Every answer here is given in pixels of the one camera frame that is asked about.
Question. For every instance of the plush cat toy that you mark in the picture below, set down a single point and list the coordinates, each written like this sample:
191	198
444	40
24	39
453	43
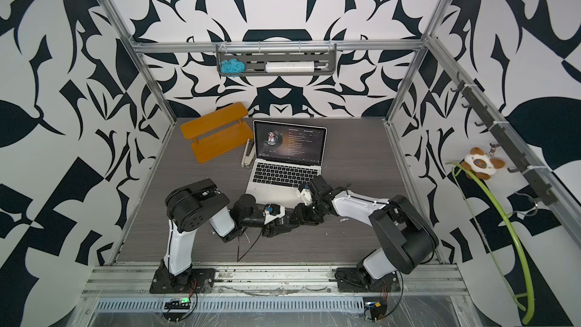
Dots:
483	166

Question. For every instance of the left controller board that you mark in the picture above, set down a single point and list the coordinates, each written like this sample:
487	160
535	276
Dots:
178	304

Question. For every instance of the silver laptop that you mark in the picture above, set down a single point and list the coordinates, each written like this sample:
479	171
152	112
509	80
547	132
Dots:
288	156

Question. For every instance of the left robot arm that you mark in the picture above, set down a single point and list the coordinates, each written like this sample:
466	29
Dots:
191	206

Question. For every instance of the grey stapler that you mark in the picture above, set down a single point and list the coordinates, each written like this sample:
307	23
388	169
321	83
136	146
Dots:
249	154

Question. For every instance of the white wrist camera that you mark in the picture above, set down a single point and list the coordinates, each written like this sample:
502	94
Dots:
305	195
273	212

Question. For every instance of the teal cloth ball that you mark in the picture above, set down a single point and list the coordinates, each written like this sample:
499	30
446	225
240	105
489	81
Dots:
232	67

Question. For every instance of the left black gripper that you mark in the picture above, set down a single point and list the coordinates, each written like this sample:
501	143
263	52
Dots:
281	222

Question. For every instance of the white paper roll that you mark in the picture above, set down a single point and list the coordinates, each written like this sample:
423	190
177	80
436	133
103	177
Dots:
290	67

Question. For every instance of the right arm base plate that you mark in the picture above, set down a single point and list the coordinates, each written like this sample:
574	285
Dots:
357	280

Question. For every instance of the controller board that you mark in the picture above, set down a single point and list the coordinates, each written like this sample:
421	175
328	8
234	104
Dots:
375	310
178	304

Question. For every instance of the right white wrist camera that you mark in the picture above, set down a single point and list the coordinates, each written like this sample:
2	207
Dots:
305	195

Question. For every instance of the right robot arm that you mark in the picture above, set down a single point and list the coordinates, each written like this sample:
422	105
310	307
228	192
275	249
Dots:
405	237

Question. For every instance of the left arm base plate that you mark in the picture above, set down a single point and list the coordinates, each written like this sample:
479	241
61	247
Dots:
166	283

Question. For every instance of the black hook rail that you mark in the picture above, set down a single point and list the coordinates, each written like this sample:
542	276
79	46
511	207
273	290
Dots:
524	161

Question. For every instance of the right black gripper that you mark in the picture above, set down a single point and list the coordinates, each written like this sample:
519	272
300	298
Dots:
301	220

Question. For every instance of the grey wall shelf tray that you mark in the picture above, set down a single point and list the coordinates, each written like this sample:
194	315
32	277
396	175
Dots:
256	55

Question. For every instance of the right controller board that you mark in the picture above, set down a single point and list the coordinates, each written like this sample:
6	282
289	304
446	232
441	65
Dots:
375	310

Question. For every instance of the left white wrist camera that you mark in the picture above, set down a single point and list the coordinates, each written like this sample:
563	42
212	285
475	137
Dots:
273	212

